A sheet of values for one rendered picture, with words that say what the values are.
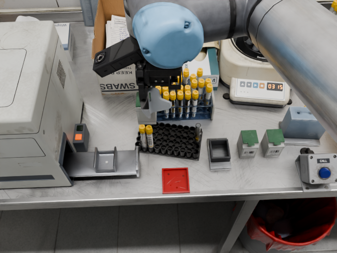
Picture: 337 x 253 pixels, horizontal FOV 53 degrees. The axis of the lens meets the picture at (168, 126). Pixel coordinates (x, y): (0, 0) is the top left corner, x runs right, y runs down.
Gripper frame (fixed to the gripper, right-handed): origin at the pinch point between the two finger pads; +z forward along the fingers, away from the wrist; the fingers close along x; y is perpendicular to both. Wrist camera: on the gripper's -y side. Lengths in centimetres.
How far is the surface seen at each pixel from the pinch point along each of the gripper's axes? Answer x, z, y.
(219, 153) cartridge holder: -0.7, 20.8, 17.9
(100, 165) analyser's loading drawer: -5.6, 18.2, -12.4
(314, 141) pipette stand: 3.1, 21.2, 43.5
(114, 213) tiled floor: 13, 110, -25
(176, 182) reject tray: -8.5, 22.0, 6.5
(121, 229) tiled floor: 6, 110, -20
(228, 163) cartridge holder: -3.8, 20.8, 19.8
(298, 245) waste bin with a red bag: -13, 66, 50
